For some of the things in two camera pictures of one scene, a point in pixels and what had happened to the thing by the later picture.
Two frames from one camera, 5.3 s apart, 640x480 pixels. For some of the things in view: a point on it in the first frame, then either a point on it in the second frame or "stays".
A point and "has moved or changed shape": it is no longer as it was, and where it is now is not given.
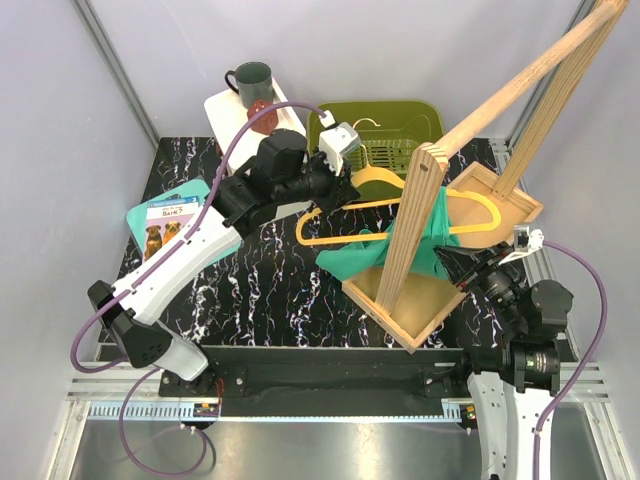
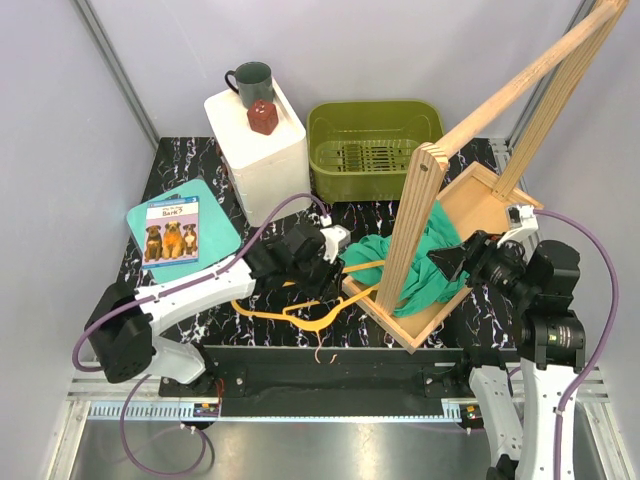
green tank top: [375, 254] has moved or changed shape
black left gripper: [340, 190] -> [327, 285]
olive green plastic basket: [388, 132] stays
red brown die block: [267, 123] stays
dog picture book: [164, 219] stays
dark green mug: [254, 81] stays
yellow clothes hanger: [383, 176] -> [316, 315]
